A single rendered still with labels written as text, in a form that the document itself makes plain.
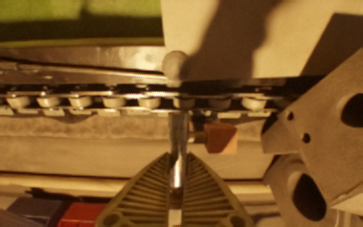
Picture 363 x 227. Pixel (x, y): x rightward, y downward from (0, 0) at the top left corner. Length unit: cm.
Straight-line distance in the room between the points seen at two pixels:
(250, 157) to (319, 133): 22
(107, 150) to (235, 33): 37
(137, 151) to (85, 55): 24
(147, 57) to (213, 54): 10
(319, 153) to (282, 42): 15
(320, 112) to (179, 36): 20
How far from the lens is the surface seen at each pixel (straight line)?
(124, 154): 40
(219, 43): 21
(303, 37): 26
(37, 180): 62
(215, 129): 16
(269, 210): 73
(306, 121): 24
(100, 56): 27
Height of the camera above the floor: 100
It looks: 60 degrees down
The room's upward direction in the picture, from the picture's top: 179 degrees counter-clockwise
